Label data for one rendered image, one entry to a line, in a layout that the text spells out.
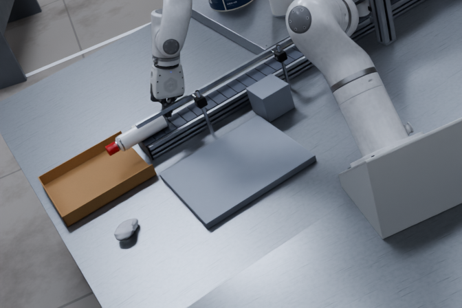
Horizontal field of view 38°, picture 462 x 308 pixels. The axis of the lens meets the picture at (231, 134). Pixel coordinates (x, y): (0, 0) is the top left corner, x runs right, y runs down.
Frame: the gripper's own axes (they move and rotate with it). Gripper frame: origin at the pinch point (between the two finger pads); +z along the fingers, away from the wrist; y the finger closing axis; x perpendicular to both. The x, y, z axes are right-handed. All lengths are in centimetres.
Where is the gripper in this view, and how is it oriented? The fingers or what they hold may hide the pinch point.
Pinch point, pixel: (167, 110)
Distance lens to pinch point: 213.4
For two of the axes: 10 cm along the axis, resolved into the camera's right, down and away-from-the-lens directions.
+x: -4.9, -3.9, 7.8
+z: -0.2, 9.0, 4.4
